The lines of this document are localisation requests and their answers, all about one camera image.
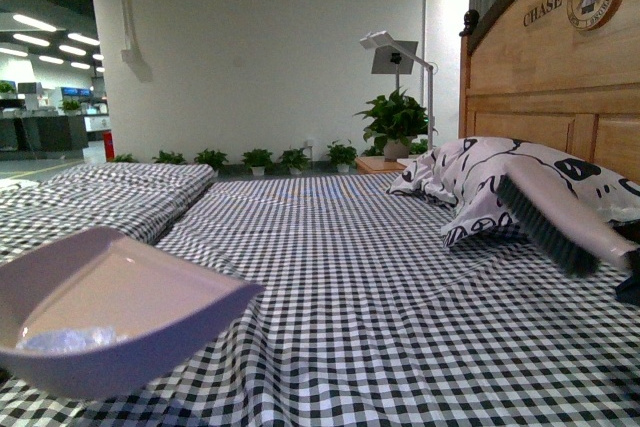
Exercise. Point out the wooden bed headboard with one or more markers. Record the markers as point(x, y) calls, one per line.
point(528, 73)

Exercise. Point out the beige plastic dustpan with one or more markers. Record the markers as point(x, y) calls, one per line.
point(163, 310)

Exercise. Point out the far wooden nightstand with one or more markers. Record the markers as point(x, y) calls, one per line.
point(377, 165)

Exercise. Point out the folded checkered blanket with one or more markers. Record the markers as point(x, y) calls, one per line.
point(139, 200)

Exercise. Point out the black white checkered bedsheet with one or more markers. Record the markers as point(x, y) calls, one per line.
point(366, 319)

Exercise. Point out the small potted plant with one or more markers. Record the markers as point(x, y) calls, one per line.
point(342, 156)
point(169, 157)
point(294, 160)
point(257, 160)
point(216, 159)

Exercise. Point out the large potted green plant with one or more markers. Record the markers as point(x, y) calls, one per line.
point(396, 120)

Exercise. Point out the beige hand brush black bristles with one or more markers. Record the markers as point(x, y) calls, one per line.
point(566, 230)

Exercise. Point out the clear crumpled plastic trash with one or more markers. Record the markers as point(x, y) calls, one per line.
point(71, 340)

